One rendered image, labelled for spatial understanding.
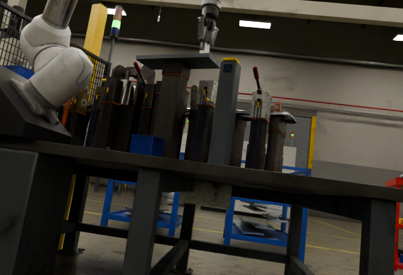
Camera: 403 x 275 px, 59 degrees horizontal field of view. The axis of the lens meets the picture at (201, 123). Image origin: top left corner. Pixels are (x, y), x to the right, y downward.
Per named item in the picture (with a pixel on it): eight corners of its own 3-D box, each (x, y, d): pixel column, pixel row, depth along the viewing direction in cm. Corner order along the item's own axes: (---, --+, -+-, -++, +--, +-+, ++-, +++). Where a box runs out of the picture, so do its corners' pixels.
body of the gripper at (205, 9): (211, 3, 156) (208, 22, 154) (222, 11, 162) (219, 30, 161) (198, 6, 161) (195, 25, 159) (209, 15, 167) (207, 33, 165)
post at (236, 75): (229, 170, 145) (242, 67, 152) (223, 168, 138) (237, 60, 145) (212, 168, 148) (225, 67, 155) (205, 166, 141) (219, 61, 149)
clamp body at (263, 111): (264, 178, 156) (272, 97, 162) (256, 175, 146) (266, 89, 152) (248, 175, 159) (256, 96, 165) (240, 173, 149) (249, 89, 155)
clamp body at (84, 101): (78, 155, 200) (90, 94, 206) (66, 153, 191) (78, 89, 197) (70, 154, 203) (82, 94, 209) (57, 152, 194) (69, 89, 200)
